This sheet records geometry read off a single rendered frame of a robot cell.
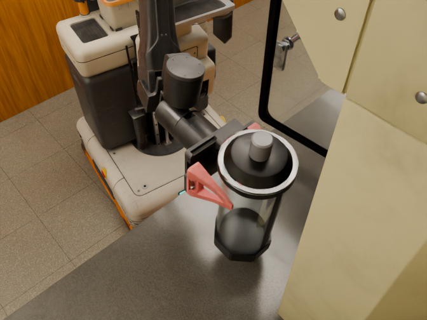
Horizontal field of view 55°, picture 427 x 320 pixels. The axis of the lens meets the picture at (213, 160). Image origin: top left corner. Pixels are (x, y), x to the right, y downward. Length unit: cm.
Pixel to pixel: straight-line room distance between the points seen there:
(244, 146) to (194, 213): 32
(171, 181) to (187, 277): 99
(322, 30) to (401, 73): 7
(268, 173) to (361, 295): 18
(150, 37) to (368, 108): 42
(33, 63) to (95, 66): 100
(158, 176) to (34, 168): 79
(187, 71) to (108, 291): 40
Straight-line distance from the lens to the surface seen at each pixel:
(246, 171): 52
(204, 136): 61
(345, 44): 34
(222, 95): 253
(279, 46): 78
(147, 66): 69
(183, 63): 62
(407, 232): 41
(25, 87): 259
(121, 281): 78
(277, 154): 54
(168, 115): 65
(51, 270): 194
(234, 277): 76
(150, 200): 169
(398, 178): 37
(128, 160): 182
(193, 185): 60
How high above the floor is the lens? 163
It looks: 49 degrees down
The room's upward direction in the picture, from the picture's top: straight up
